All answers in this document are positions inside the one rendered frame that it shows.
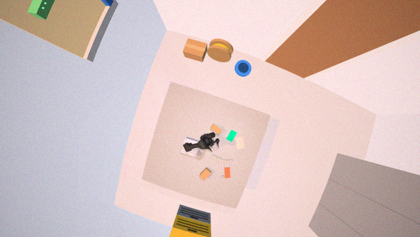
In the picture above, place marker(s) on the green flat block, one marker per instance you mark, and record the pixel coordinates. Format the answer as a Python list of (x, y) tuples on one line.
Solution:
[(231, 135)]

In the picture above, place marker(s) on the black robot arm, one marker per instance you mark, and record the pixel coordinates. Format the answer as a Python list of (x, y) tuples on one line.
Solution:
[(202, 144)]

